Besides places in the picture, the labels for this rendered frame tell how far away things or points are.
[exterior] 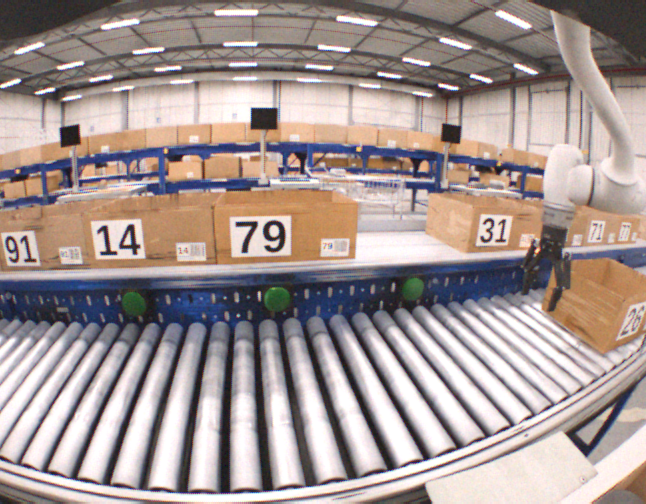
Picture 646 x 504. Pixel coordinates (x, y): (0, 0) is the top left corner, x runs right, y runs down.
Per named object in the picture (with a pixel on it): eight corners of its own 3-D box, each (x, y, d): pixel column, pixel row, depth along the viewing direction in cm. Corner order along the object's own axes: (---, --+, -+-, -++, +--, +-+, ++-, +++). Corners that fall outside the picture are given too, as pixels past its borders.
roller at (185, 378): (152, 508, 31) (141, 493, 30) (191, 334, 79) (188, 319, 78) (182, 510, 32) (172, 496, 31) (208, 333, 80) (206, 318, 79)
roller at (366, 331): (434, 475, 41) (436, 461, 39) (350, 325, 89) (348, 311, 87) (459, 464, 41) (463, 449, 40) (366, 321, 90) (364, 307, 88)
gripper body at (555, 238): (536, 221, 68) (529, 254, 71) (560, 229, 61) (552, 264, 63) (551, 221, 70) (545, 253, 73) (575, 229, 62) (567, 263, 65)
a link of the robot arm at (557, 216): (563, 206, 58) (559, 230, 60) (581, 208, 60) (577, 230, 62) (536, 199, 67) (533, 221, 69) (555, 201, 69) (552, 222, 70)
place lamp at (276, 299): (264, 313, 79) (263, 289, 76) (264, 311, 80) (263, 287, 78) (290, 312, 80) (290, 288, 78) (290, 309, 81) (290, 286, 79)
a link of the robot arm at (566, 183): (540, 201, 63) (589, 211, 55) (547, 139, 58) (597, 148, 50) (541, 198, 71) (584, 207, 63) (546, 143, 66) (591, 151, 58)
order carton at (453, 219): (466, 255, 96) (473, 205, 91) (423, 233, 124) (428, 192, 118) (537, 251, 104) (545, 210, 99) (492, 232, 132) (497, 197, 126)
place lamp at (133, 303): (124, 317, 71) (118, 293, 68) (126, 314, 72) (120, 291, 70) (147, 317, 72) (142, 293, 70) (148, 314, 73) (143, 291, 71)
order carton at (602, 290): (603, 354, 58) (625, 299, 53) (539, 308, 85) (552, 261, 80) (651, 330, 64) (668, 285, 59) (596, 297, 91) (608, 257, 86)
